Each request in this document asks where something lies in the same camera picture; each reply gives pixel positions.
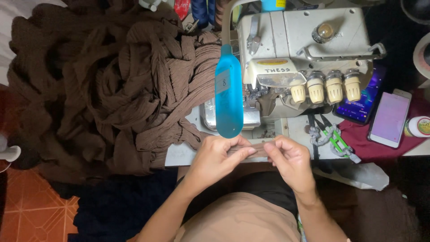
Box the blue thread cone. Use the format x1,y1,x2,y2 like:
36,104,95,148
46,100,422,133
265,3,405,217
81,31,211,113
191,0,216,29

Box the beige tape roll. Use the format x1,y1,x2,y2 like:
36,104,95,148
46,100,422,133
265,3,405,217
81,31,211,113
413,32,430,81

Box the red packet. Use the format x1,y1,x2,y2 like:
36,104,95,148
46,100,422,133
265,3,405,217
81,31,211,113
173,0,191,21

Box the white plastic fitting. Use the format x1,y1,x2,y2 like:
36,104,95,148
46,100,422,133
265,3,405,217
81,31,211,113
138,0,168,13

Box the cream overlock sewing machine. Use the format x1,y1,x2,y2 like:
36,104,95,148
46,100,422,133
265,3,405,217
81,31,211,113
200,0,387,132

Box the navy blue cloth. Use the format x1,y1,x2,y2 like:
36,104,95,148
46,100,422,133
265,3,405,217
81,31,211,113
50,166,180,242

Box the white plastic object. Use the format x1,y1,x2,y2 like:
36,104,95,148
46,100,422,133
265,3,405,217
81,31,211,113
0,134,22,173

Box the white smartphone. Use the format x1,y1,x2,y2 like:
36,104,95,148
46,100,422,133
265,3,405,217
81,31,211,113
367,89,412,149

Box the grey plastic bag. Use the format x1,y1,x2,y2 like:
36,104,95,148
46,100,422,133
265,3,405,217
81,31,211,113
312,162,390,191

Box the dark smartphone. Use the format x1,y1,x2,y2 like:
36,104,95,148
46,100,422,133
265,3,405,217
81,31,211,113
333,64,387,125

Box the brown ribbed fabric strip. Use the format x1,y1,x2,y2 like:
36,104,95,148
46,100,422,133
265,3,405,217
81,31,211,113
226,138,277,164

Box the blue bottle with yellow label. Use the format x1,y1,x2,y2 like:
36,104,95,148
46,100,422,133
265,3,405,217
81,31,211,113
261,0,287,13

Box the person's left hand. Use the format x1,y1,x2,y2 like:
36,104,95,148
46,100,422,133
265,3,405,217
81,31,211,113
183,134,258,199

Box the black shorts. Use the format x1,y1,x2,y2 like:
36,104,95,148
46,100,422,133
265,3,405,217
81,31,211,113
176,171,299,224

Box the grey fabric cord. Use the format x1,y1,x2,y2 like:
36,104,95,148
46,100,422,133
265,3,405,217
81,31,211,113
308,124,362,164

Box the maroon cloth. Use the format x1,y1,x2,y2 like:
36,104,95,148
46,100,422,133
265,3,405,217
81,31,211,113
338,88,430,162

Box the small white labelled jar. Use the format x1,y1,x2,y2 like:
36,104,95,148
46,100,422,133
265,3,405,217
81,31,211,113
404,116,430,138

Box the green thread snips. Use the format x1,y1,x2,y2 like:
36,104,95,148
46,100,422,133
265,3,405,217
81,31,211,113
314,114,350,158

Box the pile of brown ribbed fabric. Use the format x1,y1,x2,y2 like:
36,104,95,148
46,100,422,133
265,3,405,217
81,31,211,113
7,0,247,189

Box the person's right hand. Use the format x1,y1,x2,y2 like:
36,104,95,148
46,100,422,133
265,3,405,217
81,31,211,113
263,134,318,203

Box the beige shirt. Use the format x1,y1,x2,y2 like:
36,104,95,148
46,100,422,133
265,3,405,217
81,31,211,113
127,192,303,242

